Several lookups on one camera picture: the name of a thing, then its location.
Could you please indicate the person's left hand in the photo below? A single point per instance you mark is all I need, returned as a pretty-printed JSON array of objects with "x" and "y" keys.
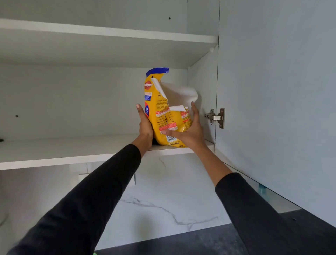
[{"x": 146, "y": 130}]

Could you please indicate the person's right hand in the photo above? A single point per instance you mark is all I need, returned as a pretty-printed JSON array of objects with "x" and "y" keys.
[{"x": 193, "y": 135}]

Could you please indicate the person's right thumb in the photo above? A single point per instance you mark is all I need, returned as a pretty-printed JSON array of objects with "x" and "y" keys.
[{"x": 172, "y": 132}]

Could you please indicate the person's left thumb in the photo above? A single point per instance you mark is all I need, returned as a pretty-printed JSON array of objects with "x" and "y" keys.
[{"x": 141, "y": 114}]

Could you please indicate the yellow pet food bag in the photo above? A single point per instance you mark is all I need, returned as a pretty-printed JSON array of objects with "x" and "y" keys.
[{"x": 162, "y": 115}]

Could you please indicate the person's right forearm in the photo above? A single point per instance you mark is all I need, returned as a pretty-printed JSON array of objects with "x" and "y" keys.
[{"x": 252, "y": 210}]

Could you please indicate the person's left forearm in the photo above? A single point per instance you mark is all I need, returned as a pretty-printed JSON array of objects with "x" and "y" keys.
[{"x": 86, "y": 205}]

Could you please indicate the metal cabinet hinge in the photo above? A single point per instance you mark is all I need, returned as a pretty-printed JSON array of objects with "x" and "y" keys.
[{"x": 217, "y": 118}]

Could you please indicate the white cabinet shelf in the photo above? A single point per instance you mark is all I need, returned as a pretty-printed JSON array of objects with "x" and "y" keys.
[
  {"x": 105, "y": 44},
  {"x": 65, "y": 151}
]

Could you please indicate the teal object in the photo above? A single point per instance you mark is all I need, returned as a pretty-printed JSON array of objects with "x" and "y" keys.
[{"x": 262, "y": 189}]

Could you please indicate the white cabinet door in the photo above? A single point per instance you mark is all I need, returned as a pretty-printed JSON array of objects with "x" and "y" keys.
[{"x": 278, "y": 105}]

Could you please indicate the white wall cabinet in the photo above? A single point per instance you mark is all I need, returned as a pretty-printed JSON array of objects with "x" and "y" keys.
[{"x": 78, "y": 99}]

